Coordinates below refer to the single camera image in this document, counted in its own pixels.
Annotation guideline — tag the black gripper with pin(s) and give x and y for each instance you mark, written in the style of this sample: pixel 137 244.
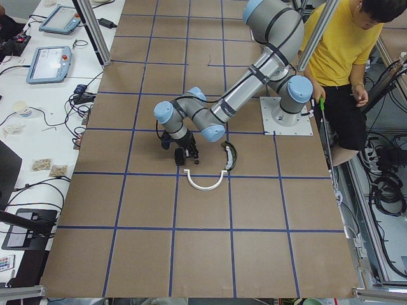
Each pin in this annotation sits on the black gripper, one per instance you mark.
pixel 190 142

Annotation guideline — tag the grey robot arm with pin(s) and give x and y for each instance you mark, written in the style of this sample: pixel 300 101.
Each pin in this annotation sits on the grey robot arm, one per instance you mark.
pixel 280 30

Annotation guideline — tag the person's right hand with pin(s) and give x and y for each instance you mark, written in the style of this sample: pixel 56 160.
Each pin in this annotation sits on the person's right hand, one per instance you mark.
pixel 318 92

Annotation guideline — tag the person's left hand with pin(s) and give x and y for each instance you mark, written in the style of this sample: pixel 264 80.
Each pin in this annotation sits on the person's left hand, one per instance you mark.
pixel 360 95

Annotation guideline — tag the black rectangular plastic part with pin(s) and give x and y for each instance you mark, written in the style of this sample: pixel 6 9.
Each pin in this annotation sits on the black rectangular plastic part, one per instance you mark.
pixel 179 156

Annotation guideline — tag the curved metal brake shoe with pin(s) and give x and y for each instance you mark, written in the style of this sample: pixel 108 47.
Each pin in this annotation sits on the curved metal brake shoe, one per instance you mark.
pixel 231 155

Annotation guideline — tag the blue black usb hub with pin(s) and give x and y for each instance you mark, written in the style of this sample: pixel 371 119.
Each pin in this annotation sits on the blue black usb hub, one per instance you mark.
pixel 80 89

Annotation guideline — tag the bag of small parts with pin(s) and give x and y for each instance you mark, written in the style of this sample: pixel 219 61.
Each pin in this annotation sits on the bag of small parts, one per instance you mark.
pixel 58 170
pixel 41 164

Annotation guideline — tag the black power adapter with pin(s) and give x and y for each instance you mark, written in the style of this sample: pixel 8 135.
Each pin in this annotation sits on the black power adapter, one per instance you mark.
pixel 107 23

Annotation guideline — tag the lower teach pendant tablet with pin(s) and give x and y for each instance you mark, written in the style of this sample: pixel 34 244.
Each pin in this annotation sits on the lower teach pendant tablet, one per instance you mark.
pixel 49 65

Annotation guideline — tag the teach pendant tablet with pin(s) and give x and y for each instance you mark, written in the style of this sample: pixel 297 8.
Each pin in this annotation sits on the teach pendant tablet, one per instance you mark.
pixel 63 20
pixel 49 65

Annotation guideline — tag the black monitor stand base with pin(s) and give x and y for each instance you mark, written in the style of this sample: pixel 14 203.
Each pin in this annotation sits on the black monitor stand base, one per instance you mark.
pixel 29 229

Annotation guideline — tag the small clear parts bag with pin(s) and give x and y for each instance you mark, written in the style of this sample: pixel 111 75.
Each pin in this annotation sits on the small clear parts bag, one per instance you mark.
pixel 15 129

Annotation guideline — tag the upper teach pendant tablet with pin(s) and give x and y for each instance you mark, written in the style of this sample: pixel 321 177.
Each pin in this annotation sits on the upper teach pendant tablet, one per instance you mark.
pixel 63 20

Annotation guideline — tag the person in yellow shirt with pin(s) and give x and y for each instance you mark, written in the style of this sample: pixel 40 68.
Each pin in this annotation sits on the person in yellow shirt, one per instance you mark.
pixel 339 62

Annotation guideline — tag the colourful remote control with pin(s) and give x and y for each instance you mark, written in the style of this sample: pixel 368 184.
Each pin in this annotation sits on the colourful remote control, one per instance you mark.
pixel 7 262

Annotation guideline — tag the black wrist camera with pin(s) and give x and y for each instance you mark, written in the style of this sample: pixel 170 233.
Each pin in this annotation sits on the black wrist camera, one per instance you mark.
pixel 166 140

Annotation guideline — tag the white curved plastic bracket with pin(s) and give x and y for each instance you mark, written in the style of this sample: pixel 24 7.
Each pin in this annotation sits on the white curved plastic bracket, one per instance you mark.
pixel 206 186

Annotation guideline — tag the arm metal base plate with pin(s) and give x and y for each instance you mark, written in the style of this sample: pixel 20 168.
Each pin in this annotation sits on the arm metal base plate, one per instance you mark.
pixel 278 122

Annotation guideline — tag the green handled reach stick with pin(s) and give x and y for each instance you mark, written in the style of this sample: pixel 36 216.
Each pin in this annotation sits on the green handled reach stick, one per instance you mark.
pixel 337 192

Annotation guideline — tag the aluminium frame post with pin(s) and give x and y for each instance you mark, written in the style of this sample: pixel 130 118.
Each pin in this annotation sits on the aluminium frame post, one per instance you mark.
pixel 88 19

